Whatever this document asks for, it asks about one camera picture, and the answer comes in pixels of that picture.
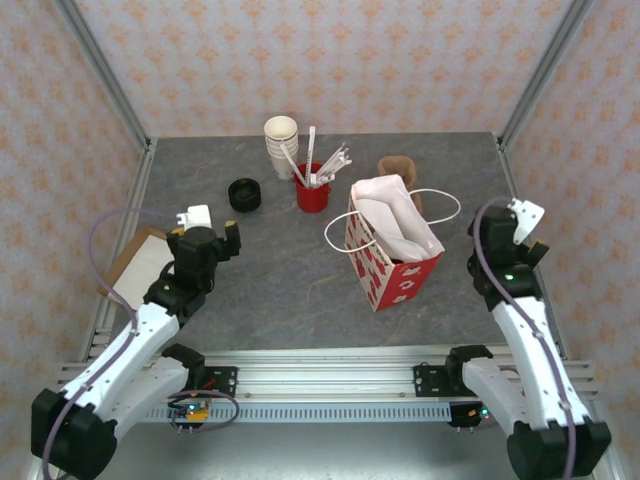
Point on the red white paper gift bag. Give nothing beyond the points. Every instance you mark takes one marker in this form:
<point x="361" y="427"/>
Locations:
<point x="395" y="280"/>

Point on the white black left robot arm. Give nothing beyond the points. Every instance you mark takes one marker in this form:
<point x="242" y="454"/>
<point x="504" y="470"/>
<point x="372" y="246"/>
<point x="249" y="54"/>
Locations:
<point x="125" y="350"/>

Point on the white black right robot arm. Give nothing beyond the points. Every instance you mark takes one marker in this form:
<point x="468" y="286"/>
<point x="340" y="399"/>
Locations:
<point x="530" y="340"/>

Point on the black round lid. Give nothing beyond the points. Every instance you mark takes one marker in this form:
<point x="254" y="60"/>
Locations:
<point x="245" y="197"/>

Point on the flat white paper bag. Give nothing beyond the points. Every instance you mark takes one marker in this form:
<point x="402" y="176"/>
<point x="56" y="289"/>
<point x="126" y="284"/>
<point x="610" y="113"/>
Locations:
<point x="142" y="265"/>

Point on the flat brown kraft paper bag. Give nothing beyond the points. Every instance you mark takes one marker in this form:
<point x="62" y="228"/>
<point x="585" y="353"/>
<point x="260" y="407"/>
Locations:
<point x="125" y="255"/>

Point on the red metal bucket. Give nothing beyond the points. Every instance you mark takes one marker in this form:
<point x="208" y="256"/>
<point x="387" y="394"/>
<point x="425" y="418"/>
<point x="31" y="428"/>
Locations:
<point x="312" y="197"/>

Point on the white wrapped straw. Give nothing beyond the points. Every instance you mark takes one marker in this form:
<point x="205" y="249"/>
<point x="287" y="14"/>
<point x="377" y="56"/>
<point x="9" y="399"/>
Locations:
<point x="312" y="150"/>
<point x="339" y="159"/>
<point x="292" y="163"/>
<point x="336" y="168"/>
<point x="332" y="160"/>

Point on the brown pulp cup carrier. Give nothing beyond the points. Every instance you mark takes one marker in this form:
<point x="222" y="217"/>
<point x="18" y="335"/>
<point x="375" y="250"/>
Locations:
<point x="397" y="166"/>

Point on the stack of white paper cups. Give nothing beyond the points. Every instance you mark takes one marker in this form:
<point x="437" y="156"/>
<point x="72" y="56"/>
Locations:
<point x="280" y="131"/>

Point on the aluminium table edge rail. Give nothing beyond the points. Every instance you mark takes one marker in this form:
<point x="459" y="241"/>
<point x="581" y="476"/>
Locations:
<point x="506" y="165"/>
<point x="142" y="175"/>

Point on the aluminium frame post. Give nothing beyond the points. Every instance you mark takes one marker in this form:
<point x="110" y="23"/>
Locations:
<point x="540" y="75"/>
<point x="100" y="70"/>

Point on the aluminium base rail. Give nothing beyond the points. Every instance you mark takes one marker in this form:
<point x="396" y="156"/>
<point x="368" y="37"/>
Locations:
<point x="325" y="380"/>

